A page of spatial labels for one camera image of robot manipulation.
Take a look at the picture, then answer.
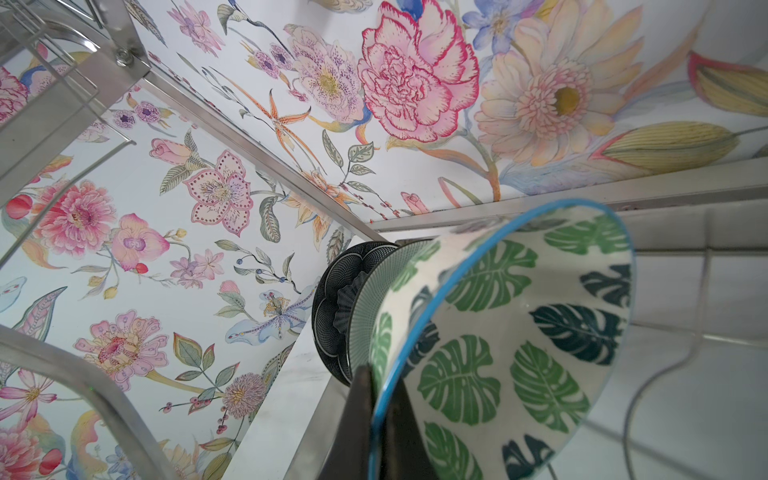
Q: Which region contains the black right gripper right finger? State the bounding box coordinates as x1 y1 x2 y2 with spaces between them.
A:
383 383 438 480

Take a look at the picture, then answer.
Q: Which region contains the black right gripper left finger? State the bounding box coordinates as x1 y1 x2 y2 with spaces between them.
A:
318 364 374 480

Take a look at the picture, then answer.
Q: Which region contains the dark patterned bowl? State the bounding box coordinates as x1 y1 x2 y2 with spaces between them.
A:
311 241 397 386

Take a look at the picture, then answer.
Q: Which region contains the green leaf pattern bowl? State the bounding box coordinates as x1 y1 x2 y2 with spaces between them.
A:
366 200 635 479

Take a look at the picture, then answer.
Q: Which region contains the pale green bowl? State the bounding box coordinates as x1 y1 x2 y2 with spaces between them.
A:
346 240 430 375

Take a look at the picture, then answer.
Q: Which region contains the stainless steel dish rack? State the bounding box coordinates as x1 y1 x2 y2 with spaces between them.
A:
1 1 767 479

